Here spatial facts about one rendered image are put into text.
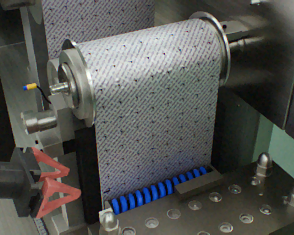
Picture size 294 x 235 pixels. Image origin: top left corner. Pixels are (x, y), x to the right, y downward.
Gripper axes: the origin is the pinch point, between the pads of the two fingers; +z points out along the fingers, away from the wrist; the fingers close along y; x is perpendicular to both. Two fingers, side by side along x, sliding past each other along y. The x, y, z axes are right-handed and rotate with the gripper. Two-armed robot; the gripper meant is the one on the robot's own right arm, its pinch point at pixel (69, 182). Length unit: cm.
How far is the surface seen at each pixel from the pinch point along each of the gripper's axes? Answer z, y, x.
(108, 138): 3.6, 0.0, 9.6
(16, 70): 16, -82, -18
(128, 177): 11.0, 0.3, 1.8
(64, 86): -5.0, -4.3, 15.5
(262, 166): 34.4, 7.4, 11.4
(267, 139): 61, -13, 6
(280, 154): 177, -81, -39
